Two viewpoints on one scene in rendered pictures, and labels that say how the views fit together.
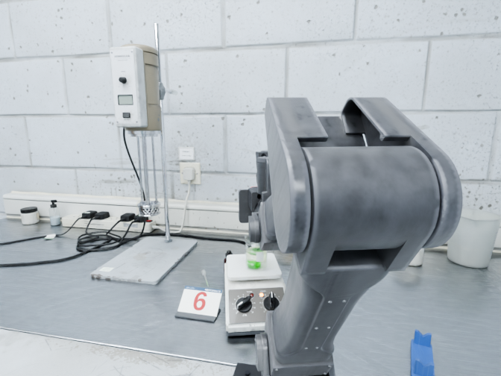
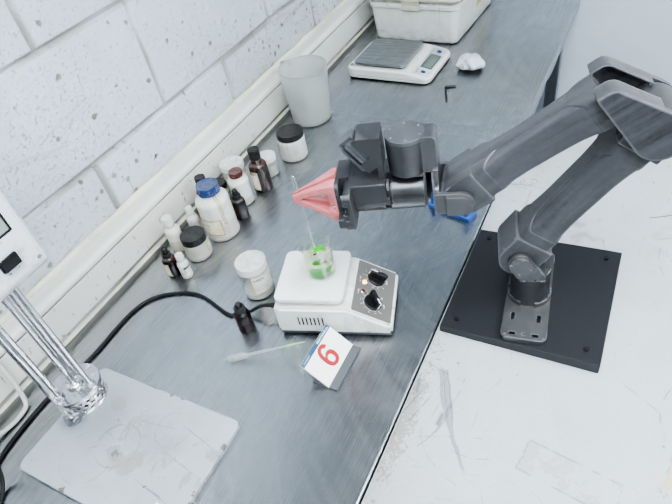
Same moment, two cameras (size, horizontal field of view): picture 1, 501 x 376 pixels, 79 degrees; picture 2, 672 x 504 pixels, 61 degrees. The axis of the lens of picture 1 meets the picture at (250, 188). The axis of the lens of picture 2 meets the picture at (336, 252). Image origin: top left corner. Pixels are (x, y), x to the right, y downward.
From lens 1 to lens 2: 0.81 m
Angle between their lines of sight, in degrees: 66
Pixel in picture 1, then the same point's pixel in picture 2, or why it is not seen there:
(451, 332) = not seen: hidden behind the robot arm
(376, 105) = (621, 65)
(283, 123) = (653, 103)
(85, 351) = (383, 487)
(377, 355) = (438, 231)
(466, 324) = not seen: hidden behind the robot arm
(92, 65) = not seen: outside the picture
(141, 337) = (371, 425)
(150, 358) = (410, 409)
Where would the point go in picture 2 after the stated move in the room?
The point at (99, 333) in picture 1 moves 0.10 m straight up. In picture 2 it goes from (349, 479) to (339, 445)
